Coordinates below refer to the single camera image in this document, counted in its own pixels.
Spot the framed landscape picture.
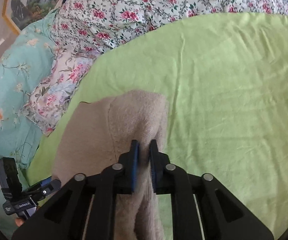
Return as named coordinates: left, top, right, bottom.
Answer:
left=2, top=0, right=68, bottom=35

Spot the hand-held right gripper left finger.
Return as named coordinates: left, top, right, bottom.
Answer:
left=11, top=139, right=141, bottom=240

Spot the light green bedsheet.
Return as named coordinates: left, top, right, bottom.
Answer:
left=25, top=12, right=288, bottom=240

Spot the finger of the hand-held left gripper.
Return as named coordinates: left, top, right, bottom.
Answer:
left=24, top=179, right=61, bottom=199
left=29, top=177, right=53, bottom=189

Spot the teal floral quilt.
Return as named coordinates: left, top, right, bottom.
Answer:
left=0, top=12, right=59, bottom=238

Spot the white quilt with pink roses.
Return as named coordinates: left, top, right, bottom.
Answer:
left=50, top=0, right=288, bottom=55

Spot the person's left hand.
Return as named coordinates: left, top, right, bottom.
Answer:
left=14, top=217, right=29, bottom=227

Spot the pastel floral pillow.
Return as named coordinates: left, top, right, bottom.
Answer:
left=26, top=50, right=102, bottom=137

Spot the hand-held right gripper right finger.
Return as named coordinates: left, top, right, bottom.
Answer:
left=149, top=139, right=274, bottom=240

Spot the beige sweater with brown hem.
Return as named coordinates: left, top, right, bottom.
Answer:
left=52, top=90, right=171, bottom=240

